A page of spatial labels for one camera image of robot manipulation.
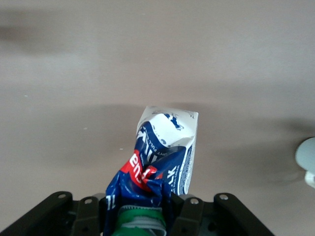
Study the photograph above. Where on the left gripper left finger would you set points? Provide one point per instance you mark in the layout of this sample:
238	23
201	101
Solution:
61	216

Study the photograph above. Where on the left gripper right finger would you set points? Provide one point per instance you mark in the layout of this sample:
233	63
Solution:
221	218

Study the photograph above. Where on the blue white milk carton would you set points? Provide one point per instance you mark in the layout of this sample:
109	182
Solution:
167	152

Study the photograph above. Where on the cream mug grey inside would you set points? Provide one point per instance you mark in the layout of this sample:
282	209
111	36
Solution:
307	155

